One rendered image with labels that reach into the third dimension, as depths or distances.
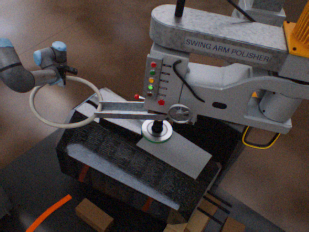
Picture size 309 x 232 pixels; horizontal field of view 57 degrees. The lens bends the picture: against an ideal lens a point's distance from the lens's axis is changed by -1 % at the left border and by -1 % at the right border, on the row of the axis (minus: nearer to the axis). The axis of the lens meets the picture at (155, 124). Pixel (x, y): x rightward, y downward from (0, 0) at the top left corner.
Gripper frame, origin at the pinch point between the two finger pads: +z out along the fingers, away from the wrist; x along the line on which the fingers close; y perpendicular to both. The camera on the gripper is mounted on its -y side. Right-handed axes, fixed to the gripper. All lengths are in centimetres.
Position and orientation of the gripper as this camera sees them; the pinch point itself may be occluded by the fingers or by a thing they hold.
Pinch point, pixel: (64, 84)
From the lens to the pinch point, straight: 230.0
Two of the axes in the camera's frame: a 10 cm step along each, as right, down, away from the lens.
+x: 3.2, 7.7, -5.6
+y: -9.3, 1.3, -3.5
